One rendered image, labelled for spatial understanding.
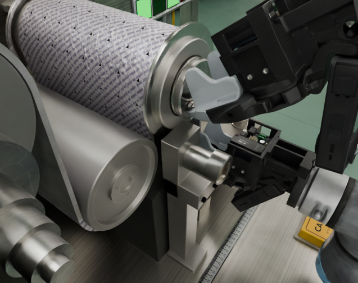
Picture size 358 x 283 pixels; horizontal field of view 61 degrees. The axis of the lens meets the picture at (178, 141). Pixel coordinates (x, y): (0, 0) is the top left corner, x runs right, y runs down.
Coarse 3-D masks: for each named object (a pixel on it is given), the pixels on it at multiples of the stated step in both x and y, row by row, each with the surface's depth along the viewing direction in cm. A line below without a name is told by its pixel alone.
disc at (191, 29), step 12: (192, 24) 33; (168, 36) 31; (180, 36) 33; (192, 36) 35; (204, 36) 37; (168, 48) 32; (156, 60) 31; (156, 72) 31; (156, 84) 32; (144, 96) 32; (144, 108) 33; (144, 120) 34; (156, 120) 35; (156, 132) 36; (168, 132) 39
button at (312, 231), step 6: (306, 216) 63; (306, 222) 60; (312, 222) 60; (318, 222) 60; (306, 228) 59; (312, 228) 59; (318, 228) 59; (324, 228) 59; (300, 234) 60; (306, 234) 59; (312, 234) 58; (318, 234) 58; (324, 234) 58; (312, 240) 59; (318, 240) 58; (324, 240) 57; (318, 246) 59
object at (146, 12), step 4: (140, 0) 71; (144, 0) 72; (148, 0) 73; (140, 4) 71; (144, 4) 72; (148, 4) 74; (140, 8) 72; (144, 8) 73; (148, 8) 74; (140, 12) 72; (144, 12) 74; (148, 12) 75; (144, 16) 74; (148, 16) 75
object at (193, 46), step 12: (180, 48) 32; (192, 48) 34; (204, 48) 37; (168, 60) 32; (180, 60) 33; (168, 72) 32; (168, 84) 33; (156, 96) 33; (168, 96) 34; (156, 108) 34; (168, 108) 35; (168, 120) 36; (180, 120) 39
